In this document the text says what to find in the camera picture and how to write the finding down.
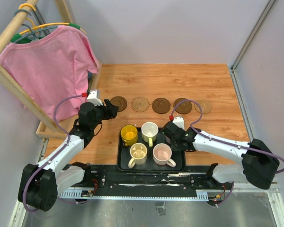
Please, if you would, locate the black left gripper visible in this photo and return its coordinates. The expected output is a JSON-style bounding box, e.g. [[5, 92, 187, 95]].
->
[[90, 99, 119, 130]]

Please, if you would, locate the yellow transparent cup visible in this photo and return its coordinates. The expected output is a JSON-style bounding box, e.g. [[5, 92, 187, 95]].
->
[[120, 124, 138, 146]]

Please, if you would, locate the purple transparent cup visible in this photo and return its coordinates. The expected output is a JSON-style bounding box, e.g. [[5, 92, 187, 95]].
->
[[165, 132, 172, 144]]

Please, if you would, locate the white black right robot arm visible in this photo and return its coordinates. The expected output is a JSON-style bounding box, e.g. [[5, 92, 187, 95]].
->
[[160, 122, 280, 190]]

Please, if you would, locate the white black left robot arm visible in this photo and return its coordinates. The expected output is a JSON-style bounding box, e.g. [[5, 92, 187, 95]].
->
[[18, 99, 119, 212]]

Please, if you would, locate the brown wooden coaster left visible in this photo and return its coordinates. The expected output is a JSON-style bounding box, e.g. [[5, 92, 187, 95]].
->
[[110, 96, 127, 112]]

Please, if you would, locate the brown wooden coaster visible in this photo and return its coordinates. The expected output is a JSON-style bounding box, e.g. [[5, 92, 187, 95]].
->
[[152, 98, 170, 114], [110, 96, 127, 112], [173, 98, 192, 114]]

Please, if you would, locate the woven rattan coaster left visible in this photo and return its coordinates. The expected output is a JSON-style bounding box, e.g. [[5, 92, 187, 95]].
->
[[131, 96, 150, 112]]

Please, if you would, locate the woven rattan coaster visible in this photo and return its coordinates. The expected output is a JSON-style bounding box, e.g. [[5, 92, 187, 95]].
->
[[131, 96, 150, 112], [196, 100, 212, 114]]

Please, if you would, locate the brown wooden coaster right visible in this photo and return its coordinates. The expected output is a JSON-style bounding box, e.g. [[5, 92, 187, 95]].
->
[[173, 98, 192, 114]]

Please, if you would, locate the brown wooden coaster middle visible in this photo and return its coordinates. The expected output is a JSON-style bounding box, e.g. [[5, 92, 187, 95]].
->
[[152, 98, 170, 114]]

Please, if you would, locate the woven rattan coaster right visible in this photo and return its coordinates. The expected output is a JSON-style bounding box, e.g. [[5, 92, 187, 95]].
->
[[196, 100, 212, 114]]

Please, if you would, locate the pink ceramic mug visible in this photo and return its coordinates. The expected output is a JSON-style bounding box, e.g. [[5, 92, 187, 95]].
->
[[153, 143, 176, 167]]

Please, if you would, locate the white ceramic mug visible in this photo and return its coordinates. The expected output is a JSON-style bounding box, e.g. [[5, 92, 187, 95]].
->
[[141, 122, 159, 148]]

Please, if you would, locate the black plastic tray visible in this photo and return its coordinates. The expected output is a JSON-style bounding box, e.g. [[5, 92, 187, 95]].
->
[[117, 127, 186, 173]]

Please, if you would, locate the cream ceramic mug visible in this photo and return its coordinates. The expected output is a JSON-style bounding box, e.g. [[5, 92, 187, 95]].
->
[[128, 143, 147, 168]]

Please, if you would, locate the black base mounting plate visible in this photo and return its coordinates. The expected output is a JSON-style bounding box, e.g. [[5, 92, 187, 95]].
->
[[69, 165, 232, 190]]

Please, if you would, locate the pink t-shirt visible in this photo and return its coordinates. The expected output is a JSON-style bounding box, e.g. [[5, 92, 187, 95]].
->
[[0, 25, 99, 121]]

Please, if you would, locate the wooden clothes rack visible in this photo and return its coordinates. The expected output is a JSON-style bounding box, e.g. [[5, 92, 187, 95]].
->
[[0, 0, 103, 142]]

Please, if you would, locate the grey clothes hanger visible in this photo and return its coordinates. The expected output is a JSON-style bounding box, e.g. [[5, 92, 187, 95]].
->
[[10, 3, 58, 44]]

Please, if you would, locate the yellow clothes hanger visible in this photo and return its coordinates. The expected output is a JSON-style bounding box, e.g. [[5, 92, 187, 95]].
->
[[19, 0, 87, 35]]

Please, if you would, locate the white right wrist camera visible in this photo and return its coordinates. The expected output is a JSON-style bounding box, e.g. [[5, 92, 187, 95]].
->
[[169, 115, 185, 130]]

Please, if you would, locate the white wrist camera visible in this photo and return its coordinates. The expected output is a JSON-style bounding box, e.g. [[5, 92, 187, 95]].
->
[[169, 115, 185, 130], [82, 89, 103, 106]]

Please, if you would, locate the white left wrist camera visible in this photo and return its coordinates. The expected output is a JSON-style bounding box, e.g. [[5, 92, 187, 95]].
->
[[82, 89, 103, 106]]

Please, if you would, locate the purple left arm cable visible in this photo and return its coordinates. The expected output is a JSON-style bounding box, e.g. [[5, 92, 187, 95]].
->
[[22, 93, 93, 212]]

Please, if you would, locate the aluminium frame rail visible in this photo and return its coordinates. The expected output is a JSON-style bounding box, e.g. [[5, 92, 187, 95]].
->
[[21, 179, 281, 201]]

